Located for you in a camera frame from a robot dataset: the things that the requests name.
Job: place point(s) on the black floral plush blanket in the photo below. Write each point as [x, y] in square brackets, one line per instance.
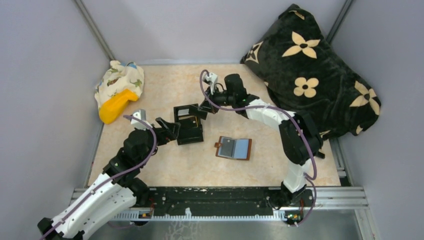
[303, 73]

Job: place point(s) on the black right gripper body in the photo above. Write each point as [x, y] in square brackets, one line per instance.
[209, 104]

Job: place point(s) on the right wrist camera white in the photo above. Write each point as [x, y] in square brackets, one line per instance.
[211, 79]

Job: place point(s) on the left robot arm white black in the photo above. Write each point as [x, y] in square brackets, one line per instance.
[117, 188]

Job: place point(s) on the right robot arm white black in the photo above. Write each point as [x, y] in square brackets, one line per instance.
[299, 135]

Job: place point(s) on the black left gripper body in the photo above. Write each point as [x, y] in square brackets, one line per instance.
[164, 131]

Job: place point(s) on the black plastic card tray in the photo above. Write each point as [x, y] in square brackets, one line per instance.
[189, 136]

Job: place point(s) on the dinosaur print yellow cloth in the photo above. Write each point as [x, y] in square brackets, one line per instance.
[121, 84]

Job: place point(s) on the grey card in holder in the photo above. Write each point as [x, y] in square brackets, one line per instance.
[227, 147]

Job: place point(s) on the brown leather card holder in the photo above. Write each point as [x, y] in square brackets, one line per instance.
[242, 149]

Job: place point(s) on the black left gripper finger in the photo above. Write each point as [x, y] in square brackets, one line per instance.
[173, 134]
[172, 127]

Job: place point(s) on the aluminium front rail frame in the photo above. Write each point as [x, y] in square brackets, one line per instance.
[325, 198]

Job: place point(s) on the dark card in tray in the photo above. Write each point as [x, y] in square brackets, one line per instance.
[188, 121]

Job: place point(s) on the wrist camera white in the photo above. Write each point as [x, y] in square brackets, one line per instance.
[138, 119]
[211, 79]

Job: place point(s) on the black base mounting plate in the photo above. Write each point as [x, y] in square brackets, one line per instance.
[231, 202]

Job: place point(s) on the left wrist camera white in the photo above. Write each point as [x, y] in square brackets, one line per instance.
[138, 119]

